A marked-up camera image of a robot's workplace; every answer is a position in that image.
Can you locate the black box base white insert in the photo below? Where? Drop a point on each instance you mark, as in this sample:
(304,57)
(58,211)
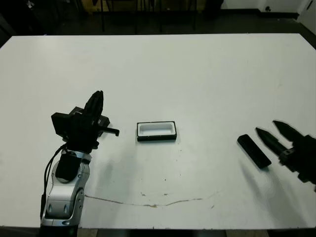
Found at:
(155,130)

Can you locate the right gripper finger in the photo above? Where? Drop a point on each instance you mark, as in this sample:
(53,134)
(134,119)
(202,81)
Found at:
(271,142)
(288,132)

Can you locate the slim black camera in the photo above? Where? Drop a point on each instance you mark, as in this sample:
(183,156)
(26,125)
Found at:
(254,151)

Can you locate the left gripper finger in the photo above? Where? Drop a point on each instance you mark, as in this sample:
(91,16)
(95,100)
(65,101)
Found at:
(100,106)
(91,107)

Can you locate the small black wall fitting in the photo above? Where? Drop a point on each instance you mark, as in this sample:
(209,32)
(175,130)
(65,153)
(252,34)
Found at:
(268,8)

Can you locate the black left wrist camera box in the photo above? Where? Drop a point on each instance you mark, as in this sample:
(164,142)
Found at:
(61,124)

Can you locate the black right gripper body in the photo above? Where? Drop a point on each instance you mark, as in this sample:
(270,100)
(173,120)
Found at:
(303,158)

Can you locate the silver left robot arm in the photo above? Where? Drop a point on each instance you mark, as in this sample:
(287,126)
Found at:
(61,195)

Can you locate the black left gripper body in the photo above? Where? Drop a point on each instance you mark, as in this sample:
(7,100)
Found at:
(84,129)

